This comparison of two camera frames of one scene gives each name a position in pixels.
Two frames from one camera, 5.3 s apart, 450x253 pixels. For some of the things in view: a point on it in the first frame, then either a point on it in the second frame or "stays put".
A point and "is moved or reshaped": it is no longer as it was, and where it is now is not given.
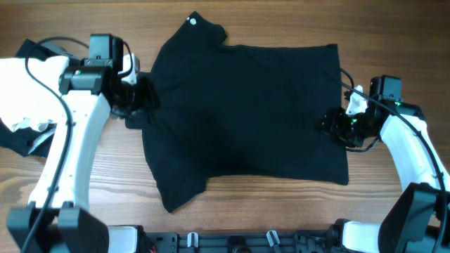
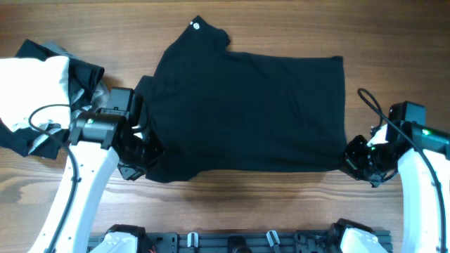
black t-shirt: x=239 y=111 is moved or reshaped
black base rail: x=240 y=242 stays put
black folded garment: x=34 y=140 stays put
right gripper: x=333 y=124 to x=349 y=162
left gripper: x=150 y=97 to x=131 y=171
